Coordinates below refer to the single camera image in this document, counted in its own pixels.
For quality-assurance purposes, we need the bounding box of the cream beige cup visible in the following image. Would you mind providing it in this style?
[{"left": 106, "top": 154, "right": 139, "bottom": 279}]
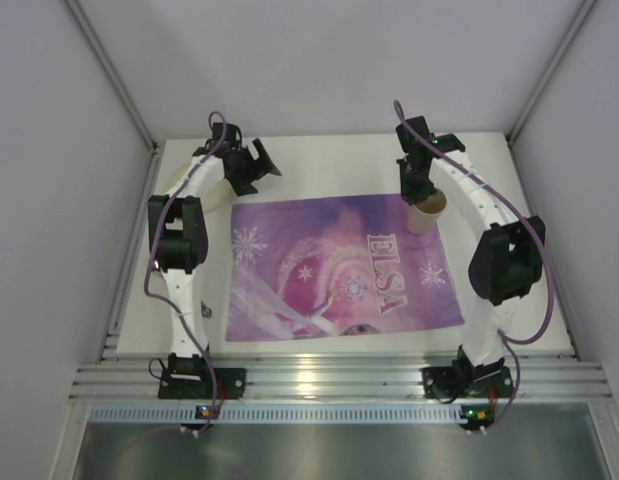
[{"left": 407, "top": 190, "right": 447, "bottom": 235}]

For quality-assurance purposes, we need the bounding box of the cream round plate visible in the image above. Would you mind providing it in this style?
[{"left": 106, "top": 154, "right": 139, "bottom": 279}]
[{"left": 164, "top": 163, "right": 232, "bottom": 214}]

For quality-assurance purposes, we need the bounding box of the purple Elsa placemat cloth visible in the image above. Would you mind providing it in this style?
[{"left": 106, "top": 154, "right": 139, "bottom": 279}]
[{"left": 225, "top": 194, "right": 464, "bottom": 342}]

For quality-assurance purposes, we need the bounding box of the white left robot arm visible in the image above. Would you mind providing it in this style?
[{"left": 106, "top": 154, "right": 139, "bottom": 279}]
[{"left": 143, "top": 122, "right": 281, "bottom": 358}]

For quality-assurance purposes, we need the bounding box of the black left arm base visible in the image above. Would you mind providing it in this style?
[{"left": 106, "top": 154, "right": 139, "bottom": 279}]
[{"left": 158, "top": 368, "right": 247, "bottom": 400}]

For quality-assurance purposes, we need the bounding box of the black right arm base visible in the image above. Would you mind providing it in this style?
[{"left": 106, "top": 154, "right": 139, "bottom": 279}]
[{"left": 422, "top": 366, "right": 514, "bottom": 404}]

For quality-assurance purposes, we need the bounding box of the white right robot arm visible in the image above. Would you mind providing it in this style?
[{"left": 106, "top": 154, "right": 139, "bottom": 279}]
[{"left": 396, "top": 116, "right": 551, "bottom": 376}]

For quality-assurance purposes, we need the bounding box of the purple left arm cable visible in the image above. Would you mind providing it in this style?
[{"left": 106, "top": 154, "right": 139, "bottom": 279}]
[{"left": 143, "top": 110, "right": 240, "bottom": 436}]

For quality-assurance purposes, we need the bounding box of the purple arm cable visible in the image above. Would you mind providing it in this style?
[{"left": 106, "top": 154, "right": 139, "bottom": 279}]
[
  {"left": 392, "top": 99, "right": 556, "bottom": 436},
  {"left": 143, "top": 110, "right": 240, "bottom": 436}
]

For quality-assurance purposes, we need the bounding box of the left aluminium frame post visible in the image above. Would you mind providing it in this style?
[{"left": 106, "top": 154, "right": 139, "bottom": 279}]
[{"left": 63, "top": 0, "right": 160, "bottom": 151}]

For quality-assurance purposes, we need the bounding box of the aluminium frame post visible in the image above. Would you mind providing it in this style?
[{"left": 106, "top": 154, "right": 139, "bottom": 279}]
[
  {"left": 63, "top": 0, "right": 160, "bottom": 151},
  {"left": 506, "top": 0, "right": 603, "bottom": 146}
]

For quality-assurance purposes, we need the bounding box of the pink fork patterned handle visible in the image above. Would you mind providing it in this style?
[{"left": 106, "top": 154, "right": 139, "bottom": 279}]
[{"left": 200, "top": 302, "right": 213, "bottom": 318}]

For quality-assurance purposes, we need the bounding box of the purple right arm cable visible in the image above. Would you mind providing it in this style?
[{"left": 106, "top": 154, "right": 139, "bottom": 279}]
[{"left": 392, "top": 99, "right": 556, "bottom": 436}]

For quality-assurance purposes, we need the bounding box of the right aluminium frame post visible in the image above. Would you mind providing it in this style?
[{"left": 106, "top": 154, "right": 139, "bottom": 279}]
[{"left": 506, "top": 0, "right": 603, "bottom": 146}]

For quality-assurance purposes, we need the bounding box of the aluminium front rail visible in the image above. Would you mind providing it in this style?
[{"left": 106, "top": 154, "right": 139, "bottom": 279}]
[{"left": 69, "top": 354, "right": 612, "bottom": 403}]

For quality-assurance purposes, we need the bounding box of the slotted grey cable duct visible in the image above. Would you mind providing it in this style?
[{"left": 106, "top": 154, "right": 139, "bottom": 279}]
[{"left": 89, "top": 403, "right": 488, "bottom": 426}]

